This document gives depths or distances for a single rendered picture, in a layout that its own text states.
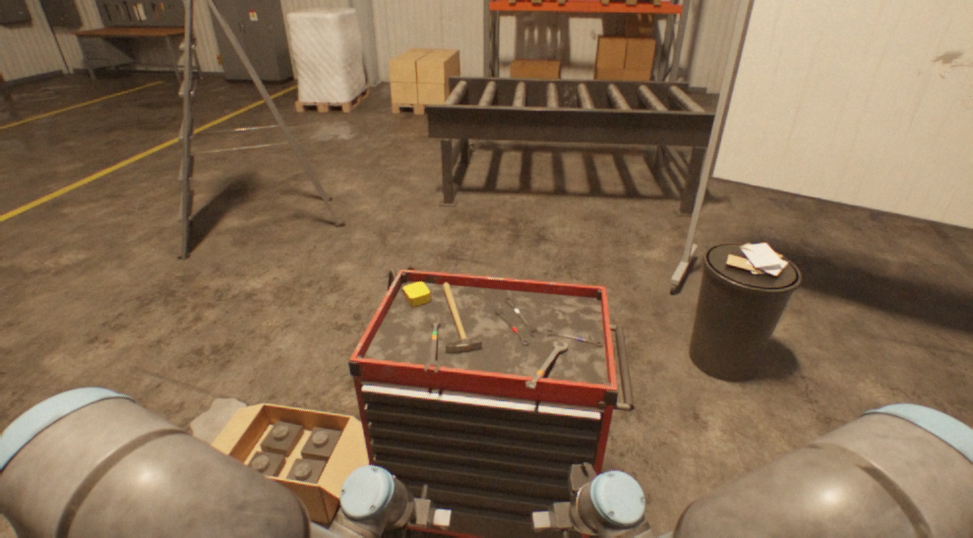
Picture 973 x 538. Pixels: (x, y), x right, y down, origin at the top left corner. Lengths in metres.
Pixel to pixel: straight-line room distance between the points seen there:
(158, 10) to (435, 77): 6.08
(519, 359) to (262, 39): 8.94
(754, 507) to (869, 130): 2.84
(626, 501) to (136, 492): 0.77
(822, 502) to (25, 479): 0.60
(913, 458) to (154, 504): 0.57
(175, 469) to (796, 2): 3.05
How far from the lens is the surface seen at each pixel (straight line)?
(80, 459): 0.51
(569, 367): 1.43
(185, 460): 0.48
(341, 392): 2.68
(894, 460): 0.51
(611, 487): 1.00
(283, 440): 2.35
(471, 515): 1.83
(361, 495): 1.00
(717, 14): 9.26
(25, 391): 3.49
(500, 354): 1.45
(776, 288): 2.56
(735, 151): 3.26
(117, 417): 0.54
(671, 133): 4.26
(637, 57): 7.97
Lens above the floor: 1.89
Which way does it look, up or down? 29 degrees down
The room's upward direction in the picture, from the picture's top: straight up
